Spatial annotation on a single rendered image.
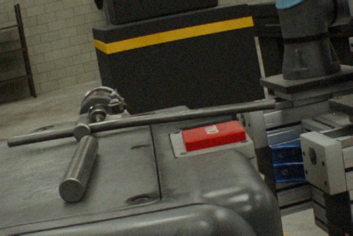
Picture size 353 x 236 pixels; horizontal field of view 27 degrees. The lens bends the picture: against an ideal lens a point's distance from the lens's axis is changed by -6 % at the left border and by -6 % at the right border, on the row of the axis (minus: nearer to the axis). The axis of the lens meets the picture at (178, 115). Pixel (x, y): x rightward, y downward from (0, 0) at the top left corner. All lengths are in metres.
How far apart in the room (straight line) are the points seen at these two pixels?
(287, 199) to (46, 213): 1.24
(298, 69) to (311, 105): 0.09
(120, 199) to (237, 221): 0.11
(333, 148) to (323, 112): 0.52
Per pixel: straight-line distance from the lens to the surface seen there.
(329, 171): 1.28
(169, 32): 6.03
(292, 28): 1.79
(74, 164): 0.68
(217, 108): 0.91
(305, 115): 1.78
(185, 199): 0.58
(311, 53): 1.78
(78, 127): 0.92
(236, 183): 0.60
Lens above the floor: 1.41
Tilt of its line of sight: 9 degrees down
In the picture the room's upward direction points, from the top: 11 degrees counter-clockwise
